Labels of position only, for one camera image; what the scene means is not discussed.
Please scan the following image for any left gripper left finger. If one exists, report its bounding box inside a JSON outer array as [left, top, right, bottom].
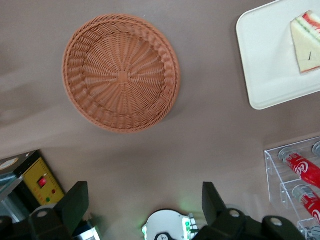
[[28, 180, 90, 240]]

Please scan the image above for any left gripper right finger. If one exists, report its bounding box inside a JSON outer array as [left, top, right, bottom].
[[199, 181, 251, 240]]

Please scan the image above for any triangular sandwich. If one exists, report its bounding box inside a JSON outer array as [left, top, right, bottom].
[[289, 9, 320, 75]]

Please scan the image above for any round brown wicker basket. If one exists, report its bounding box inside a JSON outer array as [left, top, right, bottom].
[[61, 14, 182, 134]]

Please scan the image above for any beige rectangular serving tray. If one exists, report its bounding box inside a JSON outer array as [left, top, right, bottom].
[[235, 0, 320, 111]]

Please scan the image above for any black machine yellow panel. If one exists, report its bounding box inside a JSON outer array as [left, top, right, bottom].
[[0, 149, 67, 226]]

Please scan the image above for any clear acrylic bottle rack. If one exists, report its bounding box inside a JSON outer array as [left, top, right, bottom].
[[263, 136, 320, 240]]

